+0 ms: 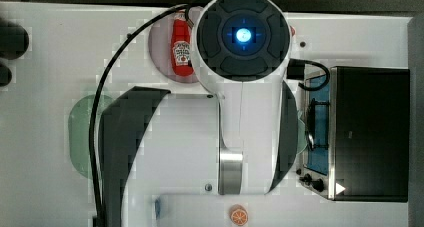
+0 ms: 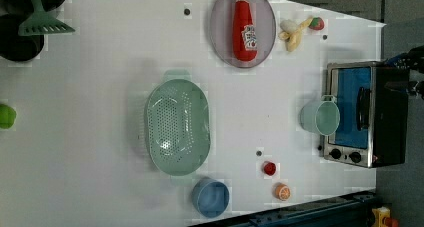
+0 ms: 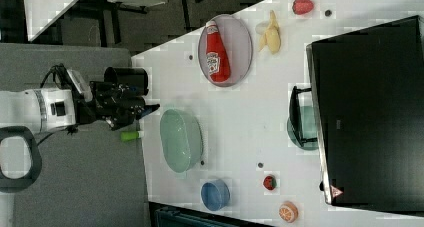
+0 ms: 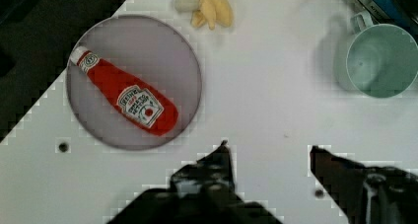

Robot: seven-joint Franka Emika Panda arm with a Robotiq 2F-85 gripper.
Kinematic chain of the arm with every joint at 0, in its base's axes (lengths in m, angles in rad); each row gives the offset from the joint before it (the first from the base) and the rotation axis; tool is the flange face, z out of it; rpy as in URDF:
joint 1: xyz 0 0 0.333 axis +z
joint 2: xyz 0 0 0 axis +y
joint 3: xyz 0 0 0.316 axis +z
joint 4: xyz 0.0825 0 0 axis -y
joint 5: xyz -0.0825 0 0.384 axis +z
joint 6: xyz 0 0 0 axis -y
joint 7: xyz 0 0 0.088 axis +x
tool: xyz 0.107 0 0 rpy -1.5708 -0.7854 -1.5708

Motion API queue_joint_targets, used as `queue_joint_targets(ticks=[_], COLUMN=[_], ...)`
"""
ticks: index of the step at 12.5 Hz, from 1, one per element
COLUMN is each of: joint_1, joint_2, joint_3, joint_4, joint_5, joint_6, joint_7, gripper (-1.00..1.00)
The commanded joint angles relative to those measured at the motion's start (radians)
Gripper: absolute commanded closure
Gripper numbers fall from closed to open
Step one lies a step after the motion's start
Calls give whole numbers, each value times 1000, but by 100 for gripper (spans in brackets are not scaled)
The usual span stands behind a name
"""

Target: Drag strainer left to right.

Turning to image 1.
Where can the green plastic strainer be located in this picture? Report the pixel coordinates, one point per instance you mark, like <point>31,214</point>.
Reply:
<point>78,135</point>

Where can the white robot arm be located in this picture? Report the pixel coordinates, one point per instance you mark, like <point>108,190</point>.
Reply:
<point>239,137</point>

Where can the red ketchup bottle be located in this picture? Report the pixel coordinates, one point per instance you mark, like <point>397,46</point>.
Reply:
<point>180,46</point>

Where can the grey round plate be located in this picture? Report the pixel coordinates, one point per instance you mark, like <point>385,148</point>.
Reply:
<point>159,43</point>

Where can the green mug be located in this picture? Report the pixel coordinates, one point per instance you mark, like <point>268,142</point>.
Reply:
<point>301,140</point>

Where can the orange slice toy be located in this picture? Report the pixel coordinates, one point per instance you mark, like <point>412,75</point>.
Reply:
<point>238,215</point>

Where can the blue cup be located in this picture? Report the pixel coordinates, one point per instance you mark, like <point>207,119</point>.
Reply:
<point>157,207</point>

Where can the black toaster oven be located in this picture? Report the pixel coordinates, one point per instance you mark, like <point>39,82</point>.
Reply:
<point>357,125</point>

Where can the small black round object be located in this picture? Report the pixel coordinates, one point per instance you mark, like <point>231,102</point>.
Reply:
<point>5,75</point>

